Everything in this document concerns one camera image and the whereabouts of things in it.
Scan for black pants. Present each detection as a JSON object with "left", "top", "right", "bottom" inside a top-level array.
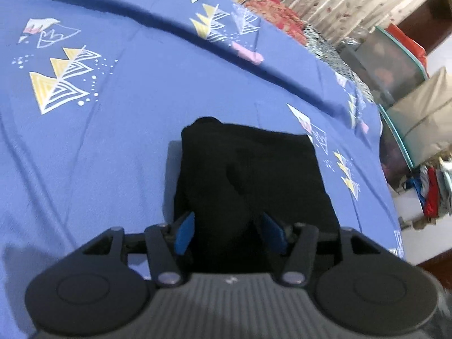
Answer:
[{"left": 174, "top": 117, "right": 339, "bottom": 274}]

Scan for pile of colourful clothes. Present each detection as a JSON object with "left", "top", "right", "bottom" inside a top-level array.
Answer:
[{"left": 400, "top": 157, "right": 451, "bottom": 230}]

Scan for red floral patchwork quilt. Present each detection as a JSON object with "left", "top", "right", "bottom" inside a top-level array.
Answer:
[{"left": 234, "top": 0, "right": 374, "bottom": 103}]

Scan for beige fabric storage bag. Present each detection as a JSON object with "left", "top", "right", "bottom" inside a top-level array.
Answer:
[{"left": 387, "top": 67, "right": 451, "bottom": 166}]

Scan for red bag on bin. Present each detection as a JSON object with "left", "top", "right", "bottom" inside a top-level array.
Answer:
[{"left": 385, "top": 24, "right": 430, "bottom": 77}]

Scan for blue patterned bed sheet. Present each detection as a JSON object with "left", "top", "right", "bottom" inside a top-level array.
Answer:
[{"left": 1, "top": 0, "right": 404, "bottom": 338}]

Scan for upper clear storage bin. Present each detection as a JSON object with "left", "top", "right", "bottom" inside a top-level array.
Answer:
[{"left": 339, "top": 27, "right": 428, "bottom": 109}]

